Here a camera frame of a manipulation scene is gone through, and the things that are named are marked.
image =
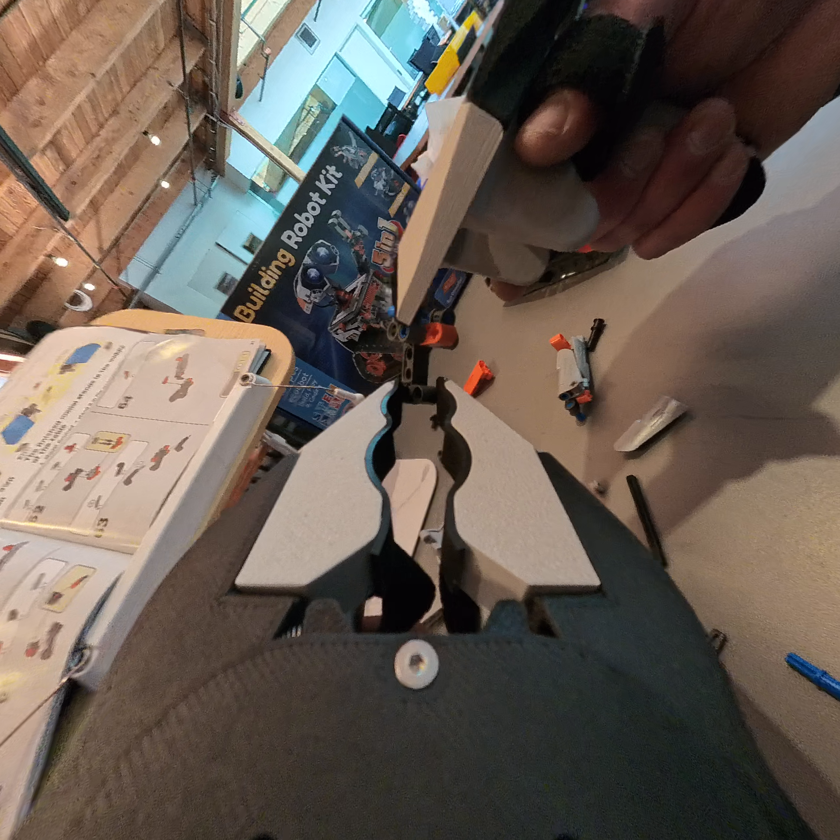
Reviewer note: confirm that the white printed task sheet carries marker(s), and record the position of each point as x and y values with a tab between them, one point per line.
33	407

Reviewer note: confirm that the person's right hand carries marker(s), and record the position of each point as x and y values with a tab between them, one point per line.
722	79

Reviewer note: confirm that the blue axle pin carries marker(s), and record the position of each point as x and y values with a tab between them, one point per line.
814	676

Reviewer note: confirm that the white pointed panel piece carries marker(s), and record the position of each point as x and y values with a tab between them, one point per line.
649	426

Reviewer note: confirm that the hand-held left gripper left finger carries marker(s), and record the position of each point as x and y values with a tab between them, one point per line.
308	525

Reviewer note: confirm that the orange wedge piece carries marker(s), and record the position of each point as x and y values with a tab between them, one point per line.
479	379

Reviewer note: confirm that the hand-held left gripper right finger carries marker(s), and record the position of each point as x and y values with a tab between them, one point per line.
525	525

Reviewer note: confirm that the white book stand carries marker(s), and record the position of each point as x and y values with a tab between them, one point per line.
279	367

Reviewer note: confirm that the open instruction booklet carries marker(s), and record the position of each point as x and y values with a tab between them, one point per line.
131	459

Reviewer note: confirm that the yellow storage bin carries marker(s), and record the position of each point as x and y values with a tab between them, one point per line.
453	52

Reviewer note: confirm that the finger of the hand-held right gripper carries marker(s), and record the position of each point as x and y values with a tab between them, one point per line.
446	210

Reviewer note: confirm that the white plastic bags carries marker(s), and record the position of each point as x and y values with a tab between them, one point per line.
439	131

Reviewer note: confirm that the blue toy cardboard box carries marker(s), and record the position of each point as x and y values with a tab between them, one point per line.
315	262

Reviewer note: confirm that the orange connector with blue pins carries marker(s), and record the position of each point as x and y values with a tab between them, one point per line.
438	334

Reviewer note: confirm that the black axle pin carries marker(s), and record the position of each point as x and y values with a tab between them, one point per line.
595	333
646	522

